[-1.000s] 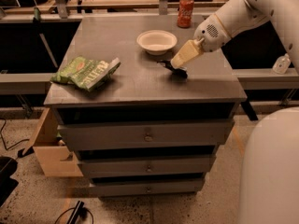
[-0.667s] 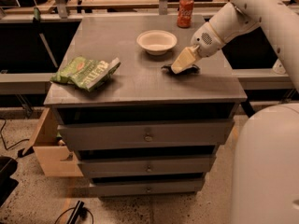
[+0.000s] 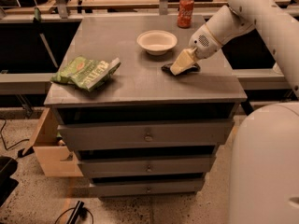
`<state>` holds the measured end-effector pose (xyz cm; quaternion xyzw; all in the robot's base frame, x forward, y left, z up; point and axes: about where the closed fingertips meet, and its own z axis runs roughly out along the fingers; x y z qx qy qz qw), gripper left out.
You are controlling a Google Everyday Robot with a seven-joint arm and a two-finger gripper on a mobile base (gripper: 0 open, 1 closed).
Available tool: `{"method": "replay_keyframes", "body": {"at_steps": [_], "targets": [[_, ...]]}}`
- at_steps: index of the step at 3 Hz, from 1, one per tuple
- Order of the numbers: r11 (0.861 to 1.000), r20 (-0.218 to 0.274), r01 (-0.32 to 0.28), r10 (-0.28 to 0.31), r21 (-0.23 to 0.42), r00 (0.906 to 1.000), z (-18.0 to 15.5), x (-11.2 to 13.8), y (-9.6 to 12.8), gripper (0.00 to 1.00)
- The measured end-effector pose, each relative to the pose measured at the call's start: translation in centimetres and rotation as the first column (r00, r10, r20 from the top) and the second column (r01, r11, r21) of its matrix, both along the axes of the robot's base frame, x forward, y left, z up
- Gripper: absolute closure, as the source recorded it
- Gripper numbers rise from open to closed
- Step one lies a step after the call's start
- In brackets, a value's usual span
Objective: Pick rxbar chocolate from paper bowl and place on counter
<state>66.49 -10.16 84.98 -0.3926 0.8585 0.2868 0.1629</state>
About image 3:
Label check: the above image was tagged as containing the green chip bag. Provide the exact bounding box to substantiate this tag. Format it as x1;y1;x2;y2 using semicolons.
50;56;121;91

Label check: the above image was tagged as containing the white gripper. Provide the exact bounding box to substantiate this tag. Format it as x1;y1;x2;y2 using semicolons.
171;6;254;74

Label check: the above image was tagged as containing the white paper bowl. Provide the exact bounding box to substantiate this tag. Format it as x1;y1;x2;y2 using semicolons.
136;30;178;56

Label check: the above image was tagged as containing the bottom grey drawer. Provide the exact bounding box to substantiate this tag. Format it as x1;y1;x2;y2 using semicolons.
89;178;205;197

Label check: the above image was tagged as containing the black device on floor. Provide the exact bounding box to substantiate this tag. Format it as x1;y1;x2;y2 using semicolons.
54;201;94;224

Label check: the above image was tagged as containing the black floor cable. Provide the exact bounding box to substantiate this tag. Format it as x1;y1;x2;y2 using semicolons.
0;119;31;152

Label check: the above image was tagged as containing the black object at left edge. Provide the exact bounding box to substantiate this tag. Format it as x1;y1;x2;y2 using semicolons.
0;157;19;206

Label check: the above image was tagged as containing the grey drawer cabinet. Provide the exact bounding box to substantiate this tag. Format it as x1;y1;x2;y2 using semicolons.
45;16;247;185

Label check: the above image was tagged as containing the grey metal shelf frame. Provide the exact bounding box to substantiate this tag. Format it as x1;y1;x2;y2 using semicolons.
0;13;291;95

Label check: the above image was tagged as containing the middle grey drawer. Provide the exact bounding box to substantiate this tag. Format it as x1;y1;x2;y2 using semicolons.
78;155;215;178

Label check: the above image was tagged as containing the light wooden box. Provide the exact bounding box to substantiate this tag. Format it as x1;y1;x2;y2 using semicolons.
21;108;82;177

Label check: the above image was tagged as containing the orange soda can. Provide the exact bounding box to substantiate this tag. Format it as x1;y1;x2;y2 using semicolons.
177;0;194;28

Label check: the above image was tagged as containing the dark rxbar chocolate wrapper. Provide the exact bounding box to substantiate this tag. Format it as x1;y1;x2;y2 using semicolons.
161;63;200;76

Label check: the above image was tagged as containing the grey drawer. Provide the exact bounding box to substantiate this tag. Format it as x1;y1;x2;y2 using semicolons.
78;155;215;178
89;178;205;197
58;119;234;151

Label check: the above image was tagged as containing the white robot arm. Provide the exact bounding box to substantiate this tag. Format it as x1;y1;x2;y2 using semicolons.
171;0;299;224

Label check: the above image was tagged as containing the top grey drawer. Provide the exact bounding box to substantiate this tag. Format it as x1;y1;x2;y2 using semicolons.
58;119;234;151

